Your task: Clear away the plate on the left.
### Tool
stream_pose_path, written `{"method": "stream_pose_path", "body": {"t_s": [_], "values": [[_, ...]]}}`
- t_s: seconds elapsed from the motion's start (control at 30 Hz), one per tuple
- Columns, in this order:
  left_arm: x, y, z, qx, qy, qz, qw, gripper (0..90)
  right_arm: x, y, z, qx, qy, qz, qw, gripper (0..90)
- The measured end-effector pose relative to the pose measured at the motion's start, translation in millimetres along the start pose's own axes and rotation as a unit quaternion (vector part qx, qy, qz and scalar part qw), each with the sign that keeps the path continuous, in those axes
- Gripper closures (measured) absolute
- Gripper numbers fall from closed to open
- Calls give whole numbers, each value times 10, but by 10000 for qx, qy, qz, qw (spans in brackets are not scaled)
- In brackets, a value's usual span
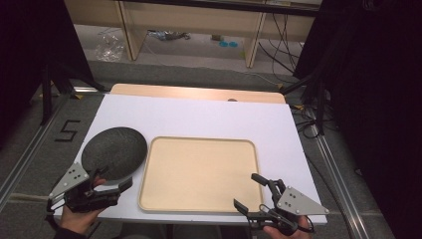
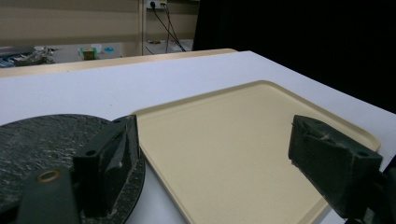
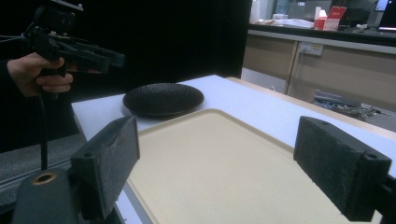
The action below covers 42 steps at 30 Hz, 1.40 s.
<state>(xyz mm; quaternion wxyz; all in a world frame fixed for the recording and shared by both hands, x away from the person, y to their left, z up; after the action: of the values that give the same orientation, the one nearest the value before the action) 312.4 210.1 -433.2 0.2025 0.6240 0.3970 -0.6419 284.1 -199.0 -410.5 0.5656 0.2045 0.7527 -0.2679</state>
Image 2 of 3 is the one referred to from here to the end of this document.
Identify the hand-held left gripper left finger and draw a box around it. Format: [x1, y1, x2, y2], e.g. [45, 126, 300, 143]
[72, 114, 142, 218]

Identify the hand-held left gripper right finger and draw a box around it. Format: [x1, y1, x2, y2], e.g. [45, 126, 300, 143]
[288, 114, 384, 220]

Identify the round dark stone plate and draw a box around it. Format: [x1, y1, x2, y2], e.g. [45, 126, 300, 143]
[0, 113, 147, 224]

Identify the beige plastic tray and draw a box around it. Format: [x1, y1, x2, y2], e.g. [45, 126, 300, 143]
[132, 79, 381, 224]

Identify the wooden table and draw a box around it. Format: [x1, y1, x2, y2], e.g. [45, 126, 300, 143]
[0, 48, 238, 78]

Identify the colourful small box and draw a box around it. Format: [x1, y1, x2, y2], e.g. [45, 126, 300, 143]
[79, 46, 100, 61]

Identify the black curtain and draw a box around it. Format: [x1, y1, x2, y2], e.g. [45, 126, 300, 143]
[191, 0, 396, 114]

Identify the pile of grey clutter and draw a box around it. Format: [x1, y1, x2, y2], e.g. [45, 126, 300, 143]
[0, 46, 58, 68]

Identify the black cable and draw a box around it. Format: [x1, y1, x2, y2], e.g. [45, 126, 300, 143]
[150, 2, 187, 53]
[162, 3, 174, 54]

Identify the white wall power socket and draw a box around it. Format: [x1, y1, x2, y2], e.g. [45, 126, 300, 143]
[146, 0, 168, 9]

